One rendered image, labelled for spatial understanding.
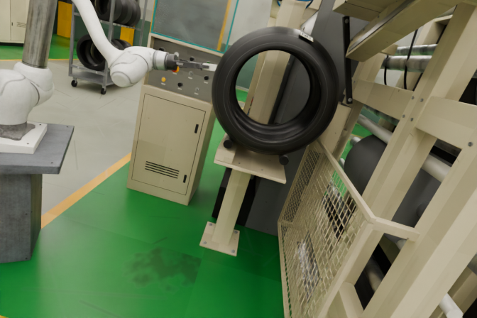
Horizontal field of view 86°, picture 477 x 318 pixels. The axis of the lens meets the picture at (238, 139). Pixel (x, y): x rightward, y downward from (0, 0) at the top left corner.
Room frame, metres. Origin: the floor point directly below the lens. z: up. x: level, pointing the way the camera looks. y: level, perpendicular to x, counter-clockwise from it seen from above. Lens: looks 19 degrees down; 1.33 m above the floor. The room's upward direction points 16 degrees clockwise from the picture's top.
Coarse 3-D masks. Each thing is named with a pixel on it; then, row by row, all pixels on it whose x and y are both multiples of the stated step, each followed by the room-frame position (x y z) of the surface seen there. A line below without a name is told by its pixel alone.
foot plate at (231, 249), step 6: (210, 222) 1.71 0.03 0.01; (210, 228) 1.64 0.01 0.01; (204, 234) 1.56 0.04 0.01; (210, 234) 1.57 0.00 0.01; (234, 234) 1.65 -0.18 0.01; (204, 240) 1.50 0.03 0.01; (210, 240) 1.52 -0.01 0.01; (234, 240) 1.59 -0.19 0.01; (204, 246) 1.44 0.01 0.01; (210, 246) 1.46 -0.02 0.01; (216, 246) 1.47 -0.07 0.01; (222, 246) 1.49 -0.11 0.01; (228, 246) 1.51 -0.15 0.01; (234, 246) 1.52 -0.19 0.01; (222, 252) 1.44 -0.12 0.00; (228, 252) 1.45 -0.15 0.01; (234, 252) 1.46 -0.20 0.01
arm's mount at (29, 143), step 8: (40, 128) 1.16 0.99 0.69; (24, 136) 1.05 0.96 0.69; (32, 136) 1.07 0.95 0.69; (40, 136) 1.11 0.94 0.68; (0, 144) 0.93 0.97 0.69; (8, 144) 0.95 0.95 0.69; (16, 144) 0.97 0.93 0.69; (24, 144) 0.99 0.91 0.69; (32, 144) 1.01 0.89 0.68; (8, 152) 0.95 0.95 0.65; (16, 152) 0.96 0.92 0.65; (24, 152) 0.97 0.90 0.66; (32, 152) 0.99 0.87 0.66
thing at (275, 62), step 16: (288, 0) 1.51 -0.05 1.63; (288, 16) 1.51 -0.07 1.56; (272, 64) 1.51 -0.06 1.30; (272, 80) 1.51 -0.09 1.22; (256, 96) 1.51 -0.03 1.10; (272, 96) 1.51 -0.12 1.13; (256, 112) 1.51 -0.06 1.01; (240, 176) 1.51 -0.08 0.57; (240, 192) 1.51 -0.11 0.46; (224, 208) 1.51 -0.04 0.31; (240, 208) 1.52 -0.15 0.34; (224, 224) 1.51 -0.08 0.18; (224, 240) 1.51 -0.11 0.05
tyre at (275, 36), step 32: (256, 32) 1.15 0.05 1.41; (288, 32) 1.14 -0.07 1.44; (224, 64) 1.13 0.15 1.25; (320, 64) 1.11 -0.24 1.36; (224, 96) 1.11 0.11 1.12; (320, 96) 1.37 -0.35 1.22; (224, 128) 1.15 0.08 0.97; (256, 128) 1.39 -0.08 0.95; (288, 128) 1.39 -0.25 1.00; (320, 128) 1.12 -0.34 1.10
